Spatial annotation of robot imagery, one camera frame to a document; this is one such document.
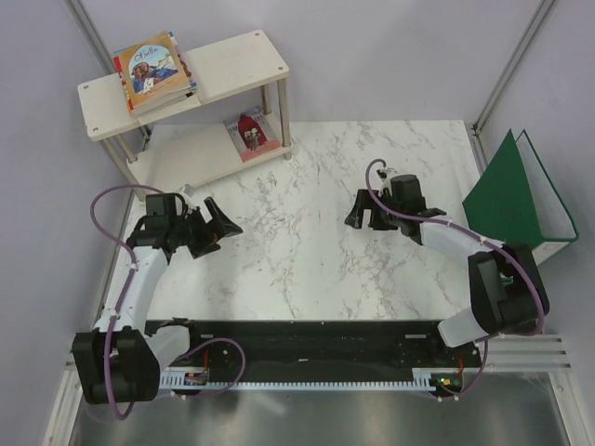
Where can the aluminium frame post left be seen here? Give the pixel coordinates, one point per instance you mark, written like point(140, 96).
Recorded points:
point(89, 30)

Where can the aluminium frame post right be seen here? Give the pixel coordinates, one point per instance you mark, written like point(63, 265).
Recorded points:
point(528, 36)

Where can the white slotted cable duct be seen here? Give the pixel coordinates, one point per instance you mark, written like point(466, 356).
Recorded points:
point(193, 380)

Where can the aluminium frame post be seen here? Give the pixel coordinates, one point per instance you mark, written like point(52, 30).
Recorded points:
point(528, 36)
point(89, 30)

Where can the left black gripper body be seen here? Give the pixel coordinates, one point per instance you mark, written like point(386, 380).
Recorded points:
point(193, 232)

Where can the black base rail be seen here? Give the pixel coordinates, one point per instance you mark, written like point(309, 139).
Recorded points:
point(325, 349)

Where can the dog picture book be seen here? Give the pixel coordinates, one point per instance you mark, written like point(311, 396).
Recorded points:
point(184, 66)

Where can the orange illustrated book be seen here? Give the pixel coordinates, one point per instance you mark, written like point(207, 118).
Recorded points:
point(151, 69)

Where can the pink book on shelf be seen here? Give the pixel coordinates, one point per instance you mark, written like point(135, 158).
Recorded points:
point(252, 134)

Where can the green lever arch binder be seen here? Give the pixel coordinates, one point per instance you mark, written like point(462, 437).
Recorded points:
point(516, 200)

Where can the red Treehouse book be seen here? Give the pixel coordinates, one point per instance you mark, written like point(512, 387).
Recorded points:
point(123, 79)

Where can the white two-tier shelf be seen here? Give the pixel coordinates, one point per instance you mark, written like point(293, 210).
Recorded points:
point(153, 155)

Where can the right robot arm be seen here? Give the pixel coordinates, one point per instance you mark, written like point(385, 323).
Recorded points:
point(506, 293)

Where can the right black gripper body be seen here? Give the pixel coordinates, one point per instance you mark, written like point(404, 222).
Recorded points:
point(384, 221)

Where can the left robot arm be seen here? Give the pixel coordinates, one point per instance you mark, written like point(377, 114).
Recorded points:
point(117, 362)

